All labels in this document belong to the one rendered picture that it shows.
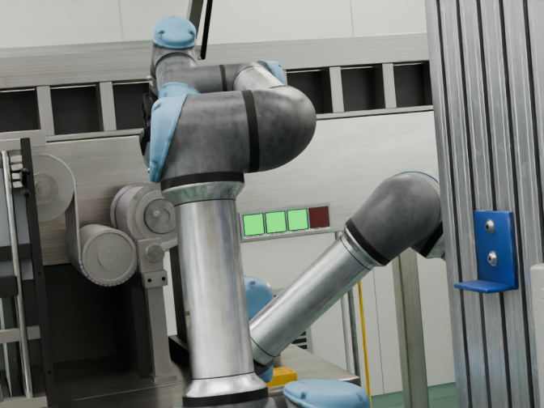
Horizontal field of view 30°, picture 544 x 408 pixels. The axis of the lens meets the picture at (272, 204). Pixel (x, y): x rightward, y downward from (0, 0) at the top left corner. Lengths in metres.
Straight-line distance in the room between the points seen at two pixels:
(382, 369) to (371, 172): 2.74
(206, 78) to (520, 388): 0.83
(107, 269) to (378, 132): 0.90
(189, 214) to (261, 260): 3.72
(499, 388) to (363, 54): 1.63
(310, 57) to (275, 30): 2.45
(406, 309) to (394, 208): 1.38
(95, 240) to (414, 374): 1.17
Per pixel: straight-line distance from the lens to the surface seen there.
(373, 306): 5.31
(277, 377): 2.06
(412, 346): 3.00
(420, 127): 2.79
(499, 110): 1.18
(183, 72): 1.78
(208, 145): 1.36
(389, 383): 5.41
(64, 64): 2.55
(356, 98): 2.81
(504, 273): 1.19
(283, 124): 1.38
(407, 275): 2.97
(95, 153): 2.54
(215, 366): 1.35
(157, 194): 2.22
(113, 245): 2.22
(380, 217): 1.61
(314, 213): 2.67
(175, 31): 1.82
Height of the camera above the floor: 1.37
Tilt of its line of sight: 3 degrees down
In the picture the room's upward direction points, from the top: 5 degrees counter-clockwise
